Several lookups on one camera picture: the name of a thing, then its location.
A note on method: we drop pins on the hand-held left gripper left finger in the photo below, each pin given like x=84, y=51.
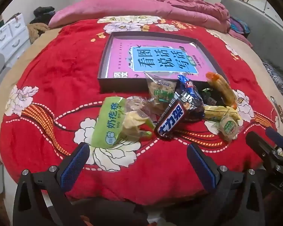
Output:
x=75, y=167

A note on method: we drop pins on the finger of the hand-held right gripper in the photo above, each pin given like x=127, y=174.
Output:
x=259, y=144
x=277, y=137

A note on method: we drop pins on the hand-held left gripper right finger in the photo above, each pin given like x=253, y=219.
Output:
x=200, y=166

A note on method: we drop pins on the round cake packet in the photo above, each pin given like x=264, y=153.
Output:
x=228, y=127

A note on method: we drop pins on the brown chocolate bar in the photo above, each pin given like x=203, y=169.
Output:
x=172, y=122

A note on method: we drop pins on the yellow wafer packet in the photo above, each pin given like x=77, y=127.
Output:
x=217, y=113

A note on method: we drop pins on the green milk snack packet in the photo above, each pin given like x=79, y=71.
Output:
x=108, y=122

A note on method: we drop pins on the orange-ended cracker roll packet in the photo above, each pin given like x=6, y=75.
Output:
x=222, y=90

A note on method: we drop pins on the dark green snack packet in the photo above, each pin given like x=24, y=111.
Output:
x=210, y=97

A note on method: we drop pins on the dark blue snack packet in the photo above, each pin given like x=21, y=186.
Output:
x=191, y=96

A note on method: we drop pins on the green label rice cracker packet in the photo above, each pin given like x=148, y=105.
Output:
x=159, y=91

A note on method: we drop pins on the clear cookie packet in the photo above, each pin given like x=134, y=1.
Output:
x=136, y=103

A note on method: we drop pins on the dark shallow box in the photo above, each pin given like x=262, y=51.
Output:
x=122, y=86

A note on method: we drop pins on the grey patterned cloth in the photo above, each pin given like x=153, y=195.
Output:
x=274, y=77

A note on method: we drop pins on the red floral blanket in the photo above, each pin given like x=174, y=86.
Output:
x=61, y=75

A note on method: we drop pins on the pink folded cloth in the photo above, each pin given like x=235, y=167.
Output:
x=240, y=38

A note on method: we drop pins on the grey headboard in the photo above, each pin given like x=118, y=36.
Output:
x=261, y=28

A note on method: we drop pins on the colourful cloth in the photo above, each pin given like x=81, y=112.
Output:
x=239, y=26

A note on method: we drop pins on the pink book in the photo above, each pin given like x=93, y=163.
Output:
x=122, y=58

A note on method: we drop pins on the brown fuzzy blanket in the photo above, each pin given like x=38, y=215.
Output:
x=37, y=31

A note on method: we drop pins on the pink quilt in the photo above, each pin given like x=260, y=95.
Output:
x=202, y=14

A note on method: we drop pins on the white drawer cabinet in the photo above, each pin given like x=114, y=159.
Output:
x=9, y=37

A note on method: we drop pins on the black clothes pile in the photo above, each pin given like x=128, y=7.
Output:
x=43, y=14

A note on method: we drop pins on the long pink pillow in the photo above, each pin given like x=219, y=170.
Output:
x=96, y=11

